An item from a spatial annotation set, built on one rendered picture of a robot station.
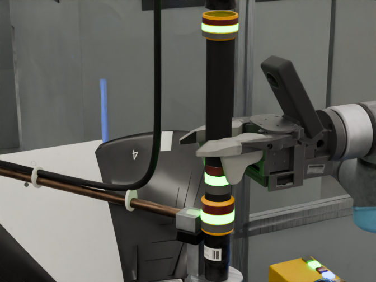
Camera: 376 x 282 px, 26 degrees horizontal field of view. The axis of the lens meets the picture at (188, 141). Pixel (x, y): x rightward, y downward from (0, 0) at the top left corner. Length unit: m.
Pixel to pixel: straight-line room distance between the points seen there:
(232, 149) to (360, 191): 0.26
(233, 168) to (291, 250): 1.10
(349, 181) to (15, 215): 0.54
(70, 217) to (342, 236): 0.98
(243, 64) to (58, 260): 0.71
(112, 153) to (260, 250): 0.88
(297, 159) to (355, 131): 0.09
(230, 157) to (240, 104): 0.87
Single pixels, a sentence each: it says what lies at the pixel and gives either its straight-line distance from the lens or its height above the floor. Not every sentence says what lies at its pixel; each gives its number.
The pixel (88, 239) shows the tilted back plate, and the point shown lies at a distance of 1.38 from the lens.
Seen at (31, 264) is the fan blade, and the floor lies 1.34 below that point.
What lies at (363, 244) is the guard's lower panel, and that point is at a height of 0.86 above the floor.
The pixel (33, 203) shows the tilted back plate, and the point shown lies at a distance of 1.38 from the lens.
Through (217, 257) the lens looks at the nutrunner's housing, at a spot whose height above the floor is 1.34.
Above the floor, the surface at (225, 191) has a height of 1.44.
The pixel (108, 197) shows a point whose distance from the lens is 1.15.
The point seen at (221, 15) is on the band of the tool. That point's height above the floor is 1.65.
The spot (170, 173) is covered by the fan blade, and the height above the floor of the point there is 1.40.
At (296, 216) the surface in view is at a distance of 2.06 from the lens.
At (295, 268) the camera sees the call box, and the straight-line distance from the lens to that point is 1.63.
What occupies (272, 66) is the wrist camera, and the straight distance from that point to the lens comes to 1.03.
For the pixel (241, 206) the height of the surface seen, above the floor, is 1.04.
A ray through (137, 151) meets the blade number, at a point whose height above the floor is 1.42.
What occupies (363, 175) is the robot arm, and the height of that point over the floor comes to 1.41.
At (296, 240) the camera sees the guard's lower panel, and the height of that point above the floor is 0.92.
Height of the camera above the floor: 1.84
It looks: 19 degrees down
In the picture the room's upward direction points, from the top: straight up
